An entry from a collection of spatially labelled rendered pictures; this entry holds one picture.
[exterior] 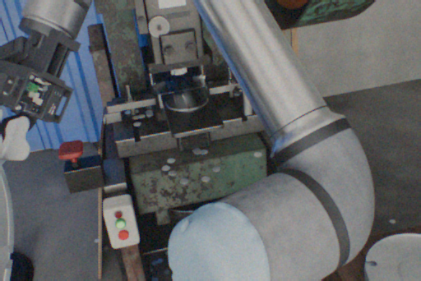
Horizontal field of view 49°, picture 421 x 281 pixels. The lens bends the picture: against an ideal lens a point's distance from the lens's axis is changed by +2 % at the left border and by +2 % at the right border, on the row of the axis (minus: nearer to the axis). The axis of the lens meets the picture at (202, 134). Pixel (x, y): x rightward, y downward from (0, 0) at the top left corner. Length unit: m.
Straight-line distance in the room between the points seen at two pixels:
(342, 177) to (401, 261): 0.91
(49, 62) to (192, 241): 0.31
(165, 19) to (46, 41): 0.65
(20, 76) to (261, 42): 0.30
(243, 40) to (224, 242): 0.24
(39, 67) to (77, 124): 2.11
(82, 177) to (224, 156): 0.39
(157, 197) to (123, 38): 0.54
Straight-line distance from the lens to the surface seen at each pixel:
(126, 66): 1.56
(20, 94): 0.60
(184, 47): 1.25
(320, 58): 2.89
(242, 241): 0.41
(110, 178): 1.28
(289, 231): 0.43
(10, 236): 0.59
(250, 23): 0.54
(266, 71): 0.52
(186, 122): 1.19
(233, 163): 1.30
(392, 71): 3.18
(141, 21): 1.21
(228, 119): 1.34
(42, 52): 0.63
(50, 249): 2.12
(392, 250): 1.40
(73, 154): 1.20
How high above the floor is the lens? 1.36
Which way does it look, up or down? 31 degrees down
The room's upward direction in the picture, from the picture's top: 7 degrees counter-clockwise
